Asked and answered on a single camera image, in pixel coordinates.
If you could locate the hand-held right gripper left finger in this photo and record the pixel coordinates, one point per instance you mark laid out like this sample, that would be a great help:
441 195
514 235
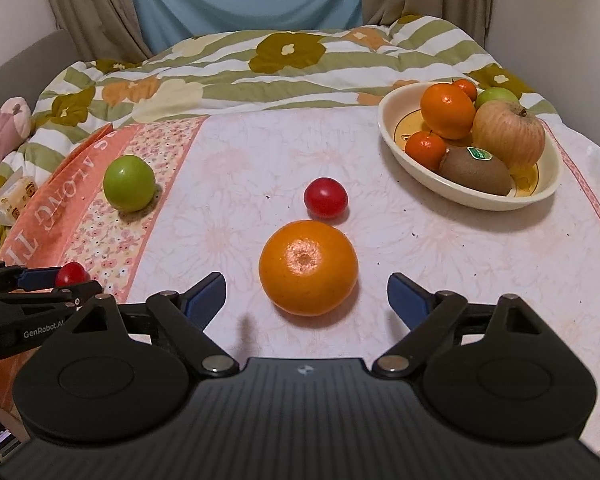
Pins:
205 300

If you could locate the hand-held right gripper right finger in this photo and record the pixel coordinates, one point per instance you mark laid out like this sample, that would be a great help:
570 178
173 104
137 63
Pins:
407 300

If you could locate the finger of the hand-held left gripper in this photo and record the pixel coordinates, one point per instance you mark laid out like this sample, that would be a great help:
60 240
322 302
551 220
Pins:
37 278
80 292

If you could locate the red cherry tomato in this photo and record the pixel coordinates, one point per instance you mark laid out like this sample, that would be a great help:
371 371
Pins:
325 197
74 274

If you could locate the large orange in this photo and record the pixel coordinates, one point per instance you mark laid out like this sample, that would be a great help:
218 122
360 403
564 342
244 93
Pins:
307 267
446 110

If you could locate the brown kiwi with green sticker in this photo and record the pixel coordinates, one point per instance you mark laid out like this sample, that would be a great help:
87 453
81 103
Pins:
472 176

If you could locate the small mandarin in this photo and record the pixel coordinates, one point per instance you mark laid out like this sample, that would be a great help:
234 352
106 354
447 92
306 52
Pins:
466 89
425 151

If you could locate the cream duck-pattern bowl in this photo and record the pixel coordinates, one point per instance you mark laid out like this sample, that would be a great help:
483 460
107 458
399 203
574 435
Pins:
395 120

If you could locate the red apple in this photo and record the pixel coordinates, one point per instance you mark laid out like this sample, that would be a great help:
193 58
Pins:
510 132

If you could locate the large green apple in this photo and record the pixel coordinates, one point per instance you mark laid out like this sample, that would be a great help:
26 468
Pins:
497 96

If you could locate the pink floral printed cloth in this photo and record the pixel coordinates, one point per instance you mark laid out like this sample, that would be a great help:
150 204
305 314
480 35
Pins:
455 260

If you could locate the tissue pack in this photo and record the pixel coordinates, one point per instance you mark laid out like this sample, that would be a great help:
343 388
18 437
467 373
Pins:
15 201

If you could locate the small green apple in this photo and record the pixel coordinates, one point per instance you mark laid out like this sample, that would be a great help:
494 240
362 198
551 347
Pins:
129 183

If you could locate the pink plush toy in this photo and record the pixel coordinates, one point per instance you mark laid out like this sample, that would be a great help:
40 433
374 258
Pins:
2 130

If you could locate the grey sofa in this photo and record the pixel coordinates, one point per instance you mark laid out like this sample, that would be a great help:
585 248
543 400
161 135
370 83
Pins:
25 60

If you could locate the green striped floral blanket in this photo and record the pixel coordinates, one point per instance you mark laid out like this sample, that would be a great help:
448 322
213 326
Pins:
220 75

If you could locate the blue curtain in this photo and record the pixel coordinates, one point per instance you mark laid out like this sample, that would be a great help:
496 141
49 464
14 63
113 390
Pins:
245 0

